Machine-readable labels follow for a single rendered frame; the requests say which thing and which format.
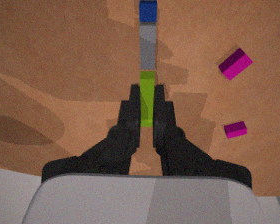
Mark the magenta rectangular block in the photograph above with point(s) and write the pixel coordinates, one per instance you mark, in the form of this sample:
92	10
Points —
235	64
235	129

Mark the grey rod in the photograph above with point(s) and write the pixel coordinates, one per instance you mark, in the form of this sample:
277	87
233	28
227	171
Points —
147	45

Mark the small blue block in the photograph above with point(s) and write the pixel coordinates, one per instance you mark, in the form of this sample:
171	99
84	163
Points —
148	11

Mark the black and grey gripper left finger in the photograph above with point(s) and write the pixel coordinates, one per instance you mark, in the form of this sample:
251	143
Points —
112	154

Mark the lime green rod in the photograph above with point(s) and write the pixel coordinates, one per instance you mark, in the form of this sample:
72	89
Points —
147	82

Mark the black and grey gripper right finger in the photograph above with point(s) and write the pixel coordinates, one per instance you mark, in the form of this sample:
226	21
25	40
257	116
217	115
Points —
180	157

